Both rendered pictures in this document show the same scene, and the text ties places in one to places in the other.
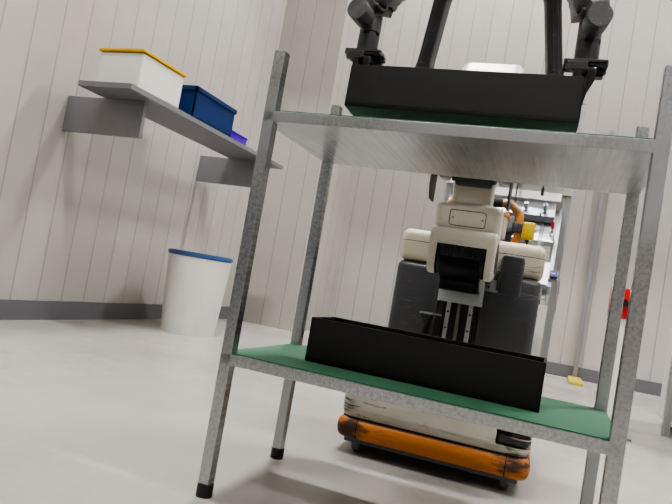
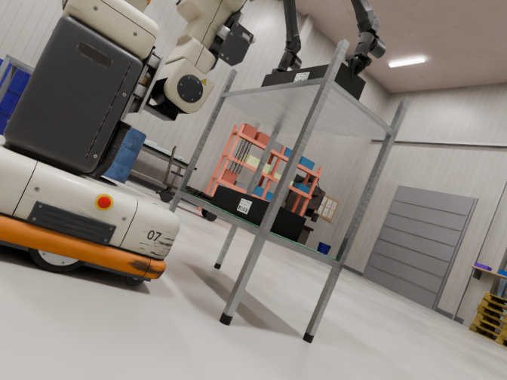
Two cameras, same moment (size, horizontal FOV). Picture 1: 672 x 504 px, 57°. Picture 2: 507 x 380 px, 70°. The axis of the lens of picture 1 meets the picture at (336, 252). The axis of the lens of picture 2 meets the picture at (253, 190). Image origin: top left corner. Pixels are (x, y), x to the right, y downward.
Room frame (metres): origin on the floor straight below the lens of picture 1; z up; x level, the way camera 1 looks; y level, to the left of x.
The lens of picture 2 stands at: (2.97, 0.80, 0.38)
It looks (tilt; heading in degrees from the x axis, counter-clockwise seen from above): 4 degrees up; 218
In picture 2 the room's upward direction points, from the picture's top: 23 degrees clockwise
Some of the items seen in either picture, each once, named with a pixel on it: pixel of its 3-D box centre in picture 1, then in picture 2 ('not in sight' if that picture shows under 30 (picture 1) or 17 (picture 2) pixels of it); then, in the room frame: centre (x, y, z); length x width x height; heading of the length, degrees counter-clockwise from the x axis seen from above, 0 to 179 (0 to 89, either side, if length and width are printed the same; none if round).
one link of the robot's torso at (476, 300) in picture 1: (480, 271); (160, 96); (2.13, -0.50, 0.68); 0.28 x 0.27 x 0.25; 72
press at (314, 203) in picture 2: not in sight; (302, 210); (-7.13, -4.95, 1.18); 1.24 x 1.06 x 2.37; 159
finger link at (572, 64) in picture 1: (578, 84); not in sight; (1.49, -0.52, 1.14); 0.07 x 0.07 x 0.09; 72
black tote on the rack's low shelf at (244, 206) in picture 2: (424, 359); (253, 209); (1.56, -0.27, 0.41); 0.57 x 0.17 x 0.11; 70
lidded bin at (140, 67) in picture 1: (141, 80); not in sight; (3.69, 1.34, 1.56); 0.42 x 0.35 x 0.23; 159
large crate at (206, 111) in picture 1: (192, 111); not in sight; (4.22, 1.14, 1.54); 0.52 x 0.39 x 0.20; 159
